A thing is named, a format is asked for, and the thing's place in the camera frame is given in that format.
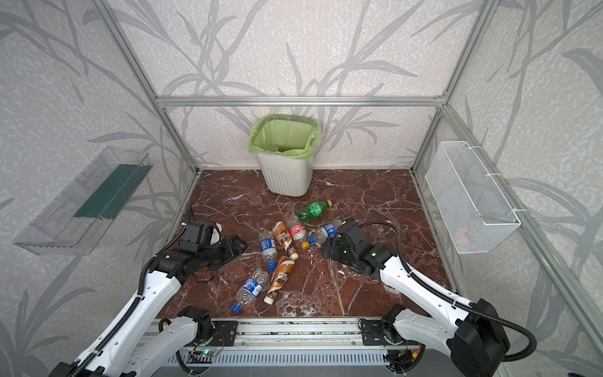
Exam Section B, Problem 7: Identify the water bottle blue label front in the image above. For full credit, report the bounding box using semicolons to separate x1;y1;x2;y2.
231;269;269;314

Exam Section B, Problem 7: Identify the white ribbed trash bin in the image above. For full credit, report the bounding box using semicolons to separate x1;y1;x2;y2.
257;154;314;197

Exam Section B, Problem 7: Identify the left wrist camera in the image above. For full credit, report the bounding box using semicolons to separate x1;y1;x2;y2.
177;221;222;254

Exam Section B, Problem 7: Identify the clear acrylic wall shelf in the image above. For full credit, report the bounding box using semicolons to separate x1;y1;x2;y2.
14;147;152;256

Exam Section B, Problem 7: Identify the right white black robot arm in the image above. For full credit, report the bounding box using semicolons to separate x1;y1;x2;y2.
321;218;537;376

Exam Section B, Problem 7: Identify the water bottle blue label upright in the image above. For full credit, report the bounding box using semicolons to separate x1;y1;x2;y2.
258;229;278;272

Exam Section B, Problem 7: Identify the green plastic bin liner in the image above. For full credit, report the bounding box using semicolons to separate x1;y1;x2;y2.
247;114;322;160

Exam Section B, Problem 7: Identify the brown coffee bottle lower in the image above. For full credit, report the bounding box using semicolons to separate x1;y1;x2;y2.
264;256;295;305

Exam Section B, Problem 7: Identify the green soda bottle yellow cap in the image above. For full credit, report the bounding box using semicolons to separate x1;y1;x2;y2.
295;199;333;223

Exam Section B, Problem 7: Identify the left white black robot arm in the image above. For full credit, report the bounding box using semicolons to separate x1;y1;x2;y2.
51;236;247;376

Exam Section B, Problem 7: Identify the brown coffee bottle upper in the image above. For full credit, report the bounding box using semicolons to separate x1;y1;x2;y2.
273;221;298;261

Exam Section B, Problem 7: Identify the clear bottle red label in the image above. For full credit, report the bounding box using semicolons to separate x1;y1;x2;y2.
286;212;308;243

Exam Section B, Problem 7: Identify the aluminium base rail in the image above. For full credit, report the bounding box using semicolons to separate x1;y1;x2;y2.
140;316;496;352

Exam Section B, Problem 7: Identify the white wire mesh basket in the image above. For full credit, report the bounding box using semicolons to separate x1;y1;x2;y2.
426;141;521;254

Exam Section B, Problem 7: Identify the brown coffee bottle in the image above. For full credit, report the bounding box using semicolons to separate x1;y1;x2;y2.
264;256;295;305
273;221;298;261

